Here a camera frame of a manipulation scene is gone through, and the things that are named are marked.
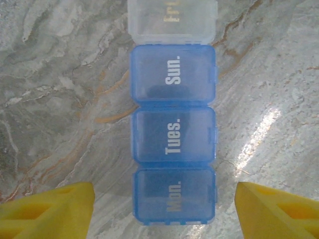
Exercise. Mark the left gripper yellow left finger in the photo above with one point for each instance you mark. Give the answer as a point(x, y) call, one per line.
point(45, 214)

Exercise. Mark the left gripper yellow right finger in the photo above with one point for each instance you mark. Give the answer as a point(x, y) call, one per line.
point(279, 216)

